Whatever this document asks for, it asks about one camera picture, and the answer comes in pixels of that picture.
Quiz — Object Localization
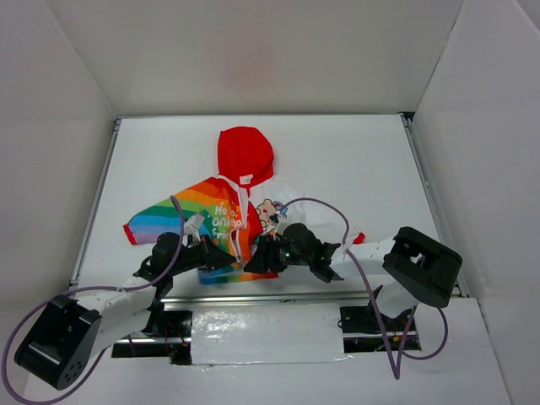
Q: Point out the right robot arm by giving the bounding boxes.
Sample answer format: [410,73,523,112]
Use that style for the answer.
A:
[244,223,462,330]

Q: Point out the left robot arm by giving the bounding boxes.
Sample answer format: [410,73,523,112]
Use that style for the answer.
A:
[13,233,235,390]

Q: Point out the white foil-covered plate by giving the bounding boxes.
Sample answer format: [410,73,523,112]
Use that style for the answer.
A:
[191,304,346,365]

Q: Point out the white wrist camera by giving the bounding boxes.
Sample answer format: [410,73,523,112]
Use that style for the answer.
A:
[267,206,290,227]
[183,213,204,240]

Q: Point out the aluminium table frame rail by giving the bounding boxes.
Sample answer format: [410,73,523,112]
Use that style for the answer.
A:
[62,290,470,305]

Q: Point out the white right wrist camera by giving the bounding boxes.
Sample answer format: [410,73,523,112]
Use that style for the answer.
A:
[267,206,290,227]

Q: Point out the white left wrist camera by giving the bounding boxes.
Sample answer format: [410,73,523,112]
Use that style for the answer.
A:
[183,213,204,240]

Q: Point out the rainbow and white hooded jacket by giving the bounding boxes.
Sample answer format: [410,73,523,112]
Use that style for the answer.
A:
[123,127,365,285]

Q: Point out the purple cable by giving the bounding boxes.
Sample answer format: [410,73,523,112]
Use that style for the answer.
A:
[2,194,186,404]
[278,197,449,381]

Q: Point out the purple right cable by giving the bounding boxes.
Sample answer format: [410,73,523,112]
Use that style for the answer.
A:
[278,197,449,381]

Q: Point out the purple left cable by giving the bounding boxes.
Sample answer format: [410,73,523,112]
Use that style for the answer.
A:
[2,194,186,404]

